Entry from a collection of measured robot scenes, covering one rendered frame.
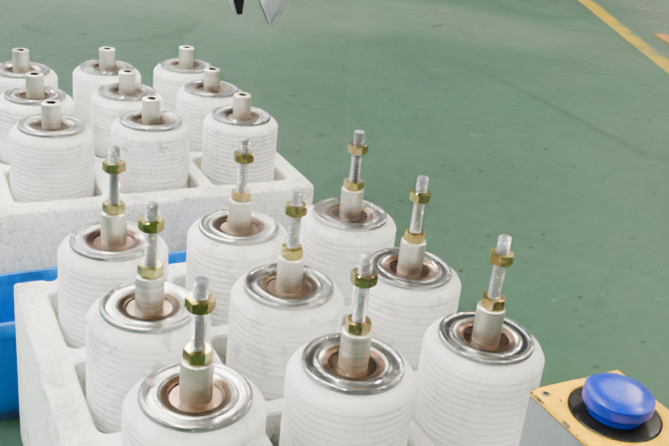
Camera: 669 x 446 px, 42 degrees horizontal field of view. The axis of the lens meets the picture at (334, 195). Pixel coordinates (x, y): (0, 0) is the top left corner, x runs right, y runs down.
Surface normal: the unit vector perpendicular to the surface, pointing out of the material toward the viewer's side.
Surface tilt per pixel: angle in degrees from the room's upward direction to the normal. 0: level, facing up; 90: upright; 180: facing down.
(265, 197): 90
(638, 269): 0
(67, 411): 0
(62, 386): 0
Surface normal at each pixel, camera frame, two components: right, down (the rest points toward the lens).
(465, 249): 0.10, -0.92
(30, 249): 0.44, 0.39
